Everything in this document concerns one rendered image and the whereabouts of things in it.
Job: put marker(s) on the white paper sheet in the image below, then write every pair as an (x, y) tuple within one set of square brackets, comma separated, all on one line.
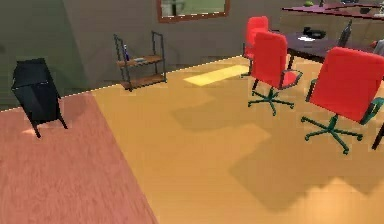
[(306, 39)]

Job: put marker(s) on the brown metal frame shelf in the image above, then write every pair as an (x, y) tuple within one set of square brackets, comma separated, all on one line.
[(141, 61)]

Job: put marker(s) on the dark red worktop counter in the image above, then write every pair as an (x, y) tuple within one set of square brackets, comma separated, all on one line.
[(336, 11)]

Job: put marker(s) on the dark grey laptop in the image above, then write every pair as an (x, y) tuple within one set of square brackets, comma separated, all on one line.
[(344, 36)]

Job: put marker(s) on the blue bottle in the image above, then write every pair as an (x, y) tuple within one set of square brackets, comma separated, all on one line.
[(126, 52)]

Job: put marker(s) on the red office chair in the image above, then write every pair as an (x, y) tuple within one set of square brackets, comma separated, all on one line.
[(270, 63), (256, 31), (346, 83)]

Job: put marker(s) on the black cabinet on legs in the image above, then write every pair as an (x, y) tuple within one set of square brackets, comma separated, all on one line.
[(36, 90)]

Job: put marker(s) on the brown framed window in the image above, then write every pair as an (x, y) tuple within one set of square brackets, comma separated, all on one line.
[(193, 8)]

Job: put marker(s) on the grey flat object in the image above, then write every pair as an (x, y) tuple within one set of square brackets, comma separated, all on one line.
[(139, 60)]

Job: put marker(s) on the green round fruit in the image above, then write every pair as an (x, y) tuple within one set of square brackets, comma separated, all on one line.
[(308, 3)]

